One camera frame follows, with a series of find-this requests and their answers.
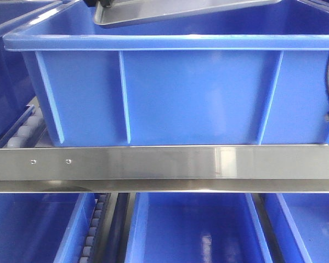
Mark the small silver metal tray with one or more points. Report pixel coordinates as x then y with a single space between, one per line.
124 13

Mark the large blue target box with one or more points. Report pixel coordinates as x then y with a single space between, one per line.
247 76

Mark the lower grey roller track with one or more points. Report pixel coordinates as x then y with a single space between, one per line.
93 237

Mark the lower centre blue bin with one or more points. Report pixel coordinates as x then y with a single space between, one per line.
196 227

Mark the blue bin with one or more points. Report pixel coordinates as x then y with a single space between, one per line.
300 223
196 227
50 227
20 78

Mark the far left roller track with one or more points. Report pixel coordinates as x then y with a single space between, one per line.
26 131

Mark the upper left blue bin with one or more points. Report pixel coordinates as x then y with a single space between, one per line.
20 78

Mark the lower left blue bin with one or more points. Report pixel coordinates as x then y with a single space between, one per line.
50 227

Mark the lower right blue bin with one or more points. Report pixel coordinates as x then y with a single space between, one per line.
300 223

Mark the steel front rack rail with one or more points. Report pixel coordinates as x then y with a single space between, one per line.
240 168

